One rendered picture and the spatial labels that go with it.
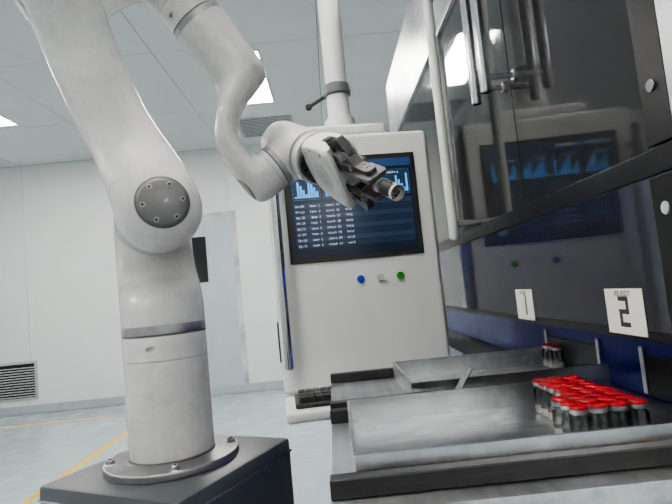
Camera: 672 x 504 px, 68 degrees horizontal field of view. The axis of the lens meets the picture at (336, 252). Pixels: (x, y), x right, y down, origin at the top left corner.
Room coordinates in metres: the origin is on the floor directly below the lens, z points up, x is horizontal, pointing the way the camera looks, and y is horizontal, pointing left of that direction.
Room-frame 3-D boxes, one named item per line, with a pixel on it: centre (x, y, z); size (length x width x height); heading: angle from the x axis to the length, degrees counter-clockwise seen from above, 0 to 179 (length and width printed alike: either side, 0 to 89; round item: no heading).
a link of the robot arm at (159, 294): (0.79, 0.28, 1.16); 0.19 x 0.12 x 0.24; 24
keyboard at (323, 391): (1.34, -0.06, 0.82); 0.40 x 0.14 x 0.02; 97
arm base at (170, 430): (0.76, 0.27, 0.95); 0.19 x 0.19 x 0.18
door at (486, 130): (1.20, -0.37, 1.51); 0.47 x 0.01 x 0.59; 1
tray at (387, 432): (0.66, -0.17, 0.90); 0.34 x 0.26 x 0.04; 91
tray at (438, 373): (1.00, -0.27, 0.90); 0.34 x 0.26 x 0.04; 91
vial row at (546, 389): (0.66, -0.28, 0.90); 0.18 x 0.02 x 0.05; 1
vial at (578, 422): (0.58, -0.26, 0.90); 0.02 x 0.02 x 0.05
